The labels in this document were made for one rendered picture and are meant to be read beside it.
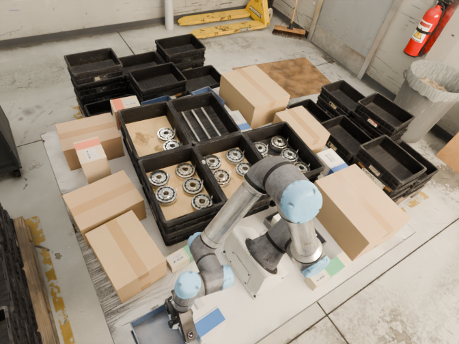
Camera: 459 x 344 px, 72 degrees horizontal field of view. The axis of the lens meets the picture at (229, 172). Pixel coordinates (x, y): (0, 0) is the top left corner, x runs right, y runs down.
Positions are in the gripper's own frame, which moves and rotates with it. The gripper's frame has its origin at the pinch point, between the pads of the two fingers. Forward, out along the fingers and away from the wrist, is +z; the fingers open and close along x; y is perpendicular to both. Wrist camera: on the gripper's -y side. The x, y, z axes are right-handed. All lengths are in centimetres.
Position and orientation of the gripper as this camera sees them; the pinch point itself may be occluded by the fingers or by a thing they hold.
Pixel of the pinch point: (177, 326)
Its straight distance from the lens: 134.1
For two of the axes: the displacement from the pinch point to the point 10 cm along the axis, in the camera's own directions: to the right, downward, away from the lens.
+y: -5.0, -7.0, 5.1
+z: -2.3, 6.8, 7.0
